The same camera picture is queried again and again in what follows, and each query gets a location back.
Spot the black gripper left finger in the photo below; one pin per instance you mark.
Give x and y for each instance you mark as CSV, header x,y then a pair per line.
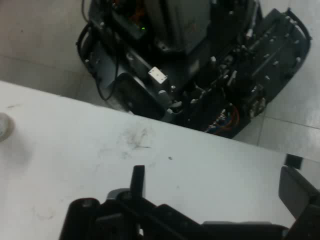
x,y
120,220

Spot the black tape marker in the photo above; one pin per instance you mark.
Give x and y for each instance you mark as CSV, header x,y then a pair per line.
x,y
294,161

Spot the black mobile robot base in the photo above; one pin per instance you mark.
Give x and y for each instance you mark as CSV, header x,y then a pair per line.
x,y
187,75

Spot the green capped spice bottle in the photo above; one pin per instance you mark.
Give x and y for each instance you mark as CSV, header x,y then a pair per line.
x,y
5,127

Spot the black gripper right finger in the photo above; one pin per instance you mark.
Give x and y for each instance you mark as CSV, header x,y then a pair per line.
x,y
305,207

